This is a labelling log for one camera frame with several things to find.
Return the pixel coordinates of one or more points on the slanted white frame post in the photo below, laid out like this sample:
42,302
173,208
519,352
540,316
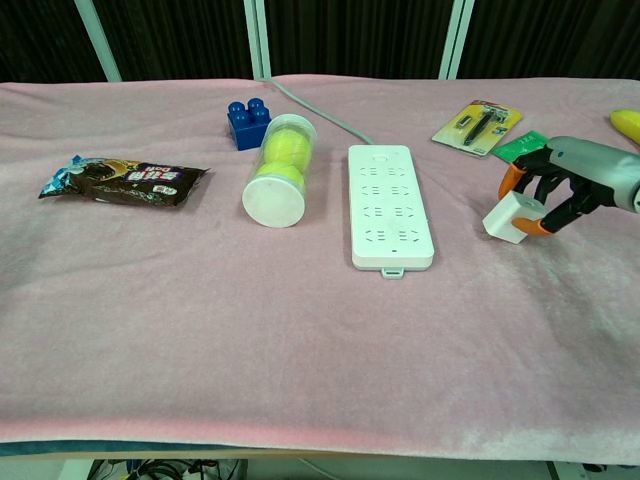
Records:
100,45

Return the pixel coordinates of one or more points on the white charger cube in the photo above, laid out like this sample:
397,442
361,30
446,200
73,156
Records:
505,220

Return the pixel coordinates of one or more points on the brown chocolate snack packet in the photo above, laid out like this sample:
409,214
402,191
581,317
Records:
125,182

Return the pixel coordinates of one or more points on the pink table cloth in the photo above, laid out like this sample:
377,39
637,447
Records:
250,325

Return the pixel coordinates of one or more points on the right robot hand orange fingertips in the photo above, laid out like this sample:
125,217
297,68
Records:
595,170

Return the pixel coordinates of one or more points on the green sachet packet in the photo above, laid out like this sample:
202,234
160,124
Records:
520,147

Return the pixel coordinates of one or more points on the clear tennis ball tube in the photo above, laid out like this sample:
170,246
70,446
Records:
274,200

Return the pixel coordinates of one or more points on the double white frame post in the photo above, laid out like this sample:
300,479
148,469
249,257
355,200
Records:
259,40

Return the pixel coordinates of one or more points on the yellow banana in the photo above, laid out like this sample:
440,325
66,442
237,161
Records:
627,125

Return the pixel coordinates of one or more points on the yellow tennis ball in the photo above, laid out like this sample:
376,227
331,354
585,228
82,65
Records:
289,147
280,174

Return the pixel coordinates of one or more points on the blue toy brick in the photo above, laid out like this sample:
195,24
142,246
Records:
247,127

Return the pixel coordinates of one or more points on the yellow razor blister pack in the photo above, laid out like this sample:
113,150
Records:
460,127

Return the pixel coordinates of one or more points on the white power strip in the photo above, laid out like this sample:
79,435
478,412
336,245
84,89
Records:
390,210

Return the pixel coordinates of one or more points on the black curtain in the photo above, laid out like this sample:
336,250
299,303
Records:
175,35

